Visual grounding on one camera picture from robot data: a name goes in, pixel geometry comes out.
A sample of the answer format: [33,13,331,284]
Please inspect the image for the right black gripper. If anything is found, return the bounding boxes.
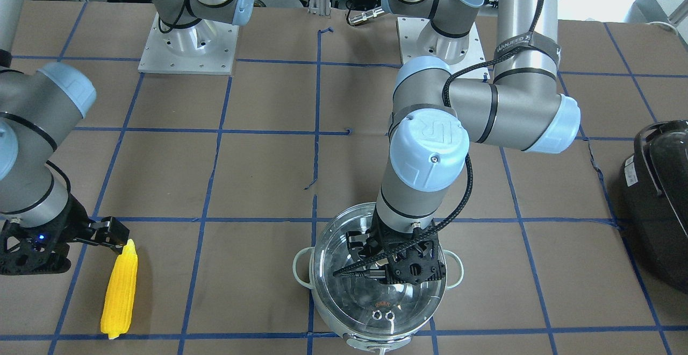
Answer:
[1,194,130,275]

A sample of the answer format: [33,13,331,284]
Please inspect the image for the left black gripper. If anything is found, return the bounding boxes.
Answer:
[344,213,447,286]

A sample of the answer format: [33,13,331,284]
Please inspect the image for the glass pot lid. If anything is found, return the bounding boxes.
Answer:
[310,203,448,339]

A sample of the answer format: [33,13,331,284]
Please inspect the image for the yellow corn cob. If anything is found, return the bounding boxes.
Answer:
[100,238,139,340]

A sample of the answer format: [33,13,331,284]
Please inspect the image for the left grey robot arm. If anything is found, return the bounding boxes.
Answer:
[333,0,582,285]

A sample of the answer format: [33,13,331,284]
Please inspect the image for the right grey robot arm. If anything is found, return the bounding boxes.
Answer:
[1,0,255,275]

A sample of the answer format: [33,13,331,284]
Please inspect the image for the pale green cooking pot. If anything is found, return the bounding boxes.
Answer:
[293,202,464,355]

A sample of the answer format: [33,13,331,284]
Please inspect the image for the black rice cooker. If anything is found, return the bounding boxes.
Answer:
[622,120,687,292]

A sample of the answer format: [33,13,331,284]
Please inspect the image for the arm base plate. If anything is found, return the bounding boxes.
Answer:
[397,17,486,73]
[138,15,239,75]

